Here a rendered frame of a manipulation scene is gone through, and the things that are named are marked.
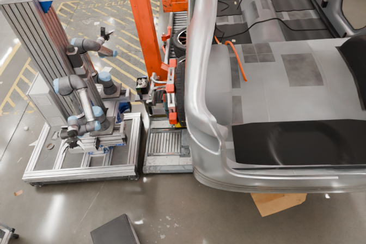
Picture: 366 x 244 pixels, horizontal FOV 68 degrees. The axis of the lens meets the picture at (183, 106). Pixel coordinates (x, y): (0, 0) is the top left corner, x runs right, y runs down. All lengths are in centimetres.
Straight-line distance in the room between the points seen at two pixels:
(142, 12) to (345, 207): 275
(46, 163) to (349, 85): 326
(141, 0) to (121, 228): 206
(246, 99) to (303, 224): 134
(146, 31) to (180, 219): 193
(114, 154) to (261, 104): 175
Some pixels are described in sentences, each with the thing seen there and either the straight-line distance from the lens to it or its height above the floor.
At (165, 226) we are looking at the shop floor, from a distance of 300.
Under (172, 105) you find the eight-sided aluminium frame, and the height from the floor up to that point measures 97.
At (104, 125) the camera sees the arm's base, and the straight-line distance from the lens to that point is 269.
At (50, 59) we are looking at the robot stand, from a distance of 248.
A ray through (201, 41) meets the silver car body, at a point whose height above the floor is 175.
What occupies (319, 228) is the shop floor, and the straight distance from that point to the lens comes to 312.
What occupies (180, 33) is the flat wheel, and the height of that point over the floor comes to 50.
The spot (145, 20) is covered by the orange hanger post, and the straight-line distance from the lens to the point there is 279.
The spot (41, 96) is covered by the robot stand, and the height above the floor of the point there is 120.
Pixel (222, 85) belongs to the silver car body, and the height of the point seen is 124.
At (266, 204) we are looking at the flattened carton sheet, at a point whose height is 1.
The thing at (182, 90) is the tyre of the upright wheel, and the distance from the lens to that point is 247.
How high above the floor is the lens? 280
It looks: 47 degrees down
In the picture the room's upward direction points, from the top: 8 degrees counter-clockwise
